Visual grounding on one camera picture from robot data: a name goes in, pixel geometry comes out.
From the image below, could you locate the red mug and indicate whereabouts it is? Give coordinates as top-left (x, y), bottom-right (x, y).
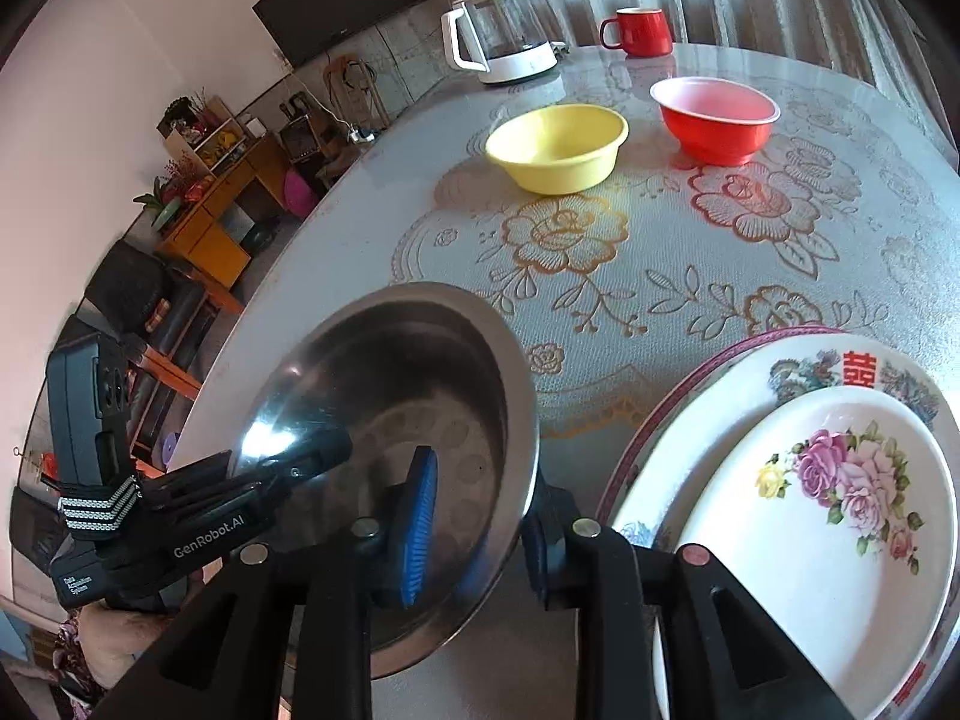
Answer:
top-left (598, 6), bottom-right (674, 58)

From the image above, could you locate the white glass electric kettle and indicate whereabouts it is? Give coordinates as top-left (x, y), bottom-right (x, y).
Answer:
top-left (440, 0), bottom-right (562, 86)

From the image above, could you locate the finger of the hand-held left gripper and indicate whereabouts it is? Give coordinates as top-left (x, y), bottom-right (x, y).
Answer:
top-left (221, 427), bottom-right (353, 505)
top-left (146, 450), bottom-right (235, 518)

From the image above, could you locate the red plastic bowl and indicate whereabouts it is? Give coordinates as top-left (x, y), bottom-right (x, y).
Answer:
top-left (649, 76), bottom-right (781, 166)

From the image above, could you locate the small dark appliance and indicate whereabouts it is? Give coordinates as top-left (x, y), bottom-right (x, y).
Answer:
top-left (279, 116), bottom-right (327, 162)

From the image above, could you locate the stainless steel bowl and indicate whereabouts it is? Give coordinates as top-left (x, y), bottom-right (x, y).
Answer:
top-left (229, 281), bottom-right (541, 680)

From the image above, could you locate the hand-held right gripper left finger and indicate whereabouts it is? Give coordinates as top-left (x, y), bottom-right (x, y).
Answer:
top-left (112, 446), bottom-right (440, 720)

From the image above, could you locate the green potted plant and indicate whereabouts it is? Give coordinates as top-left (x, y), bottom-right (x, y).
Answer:
top-left (133, 176), bottom-right (185, 230)

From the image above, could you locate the bamboo chair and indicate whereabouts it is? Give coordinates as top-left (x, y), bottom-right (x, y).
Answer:
top-left (324, 52), bottom-right (391, 132)

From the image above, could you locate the black wall television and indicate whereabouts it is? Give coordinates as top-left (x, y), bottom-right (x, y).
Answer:
top-left (252, 0), bottom-right (421, 68)

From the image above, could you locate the black sofa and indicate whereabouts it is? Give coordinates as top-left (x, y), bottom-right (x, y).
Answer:
top-left (82, 240), bottom-right (207, 361)

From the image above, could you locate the wooden shelf with ornaments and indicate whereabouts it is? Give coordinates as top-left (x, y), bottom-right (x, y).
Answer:
top-left (157, 94), bottom-right (252, 173)

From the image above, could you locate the orange wooden cabinet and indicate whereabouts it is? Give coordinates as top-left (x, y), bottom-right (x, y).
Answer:
top-left (157, 135), bottom-right (290, 290)

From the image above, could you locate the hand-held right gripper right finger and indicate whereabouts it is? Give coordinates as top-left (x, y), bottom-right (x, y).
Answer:
top-left (523, 476), bottom-right (856, 720)

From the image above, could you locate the white plate with patterned rim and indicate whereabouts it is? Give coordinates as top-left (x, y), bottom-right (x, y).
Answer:
top-left (606, 331), bottom-right (953, 720)

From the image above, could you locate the person's left hand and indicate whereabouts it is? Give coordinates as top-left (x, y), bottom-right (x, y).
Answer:
top-left (77, 600), bottom-right (185, 691)

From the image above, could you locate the pink round object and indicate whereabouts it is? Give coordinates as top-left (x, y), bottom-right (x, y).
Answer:
top-left (283, 169), bottom-right (320, 218)

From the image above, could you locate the white plate with rose print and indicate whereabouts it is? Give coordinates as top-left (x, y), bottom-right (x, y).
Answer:
top-left (651, 397), bottom-right (959, 720)

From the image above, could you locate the yellow plastic bowl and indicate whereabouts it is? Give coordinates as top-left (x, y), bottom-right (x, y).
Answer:
top-left (484, 105), bottom-right (629, 196)

